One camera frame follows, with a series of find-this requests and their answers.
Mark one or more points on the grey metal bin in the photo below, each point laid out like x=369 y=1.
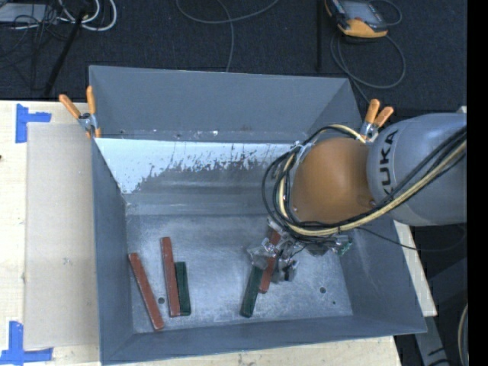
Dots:
x=213 y=105

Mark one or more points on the red-brown flat block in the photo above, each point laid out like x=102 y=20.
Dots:
x=265 y=280
x=146 y=292
x=170 y=277

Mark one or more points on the pale flat board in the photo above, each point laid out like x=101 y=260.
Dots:
x=57 y=223

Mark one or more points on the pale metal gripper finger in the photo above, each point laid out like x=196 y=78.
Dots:
x=286 y=270
x=261 y=256

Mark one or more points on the dark green flat block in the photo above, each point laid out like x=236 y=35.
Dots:
x=183 y=288
x=251 y=294

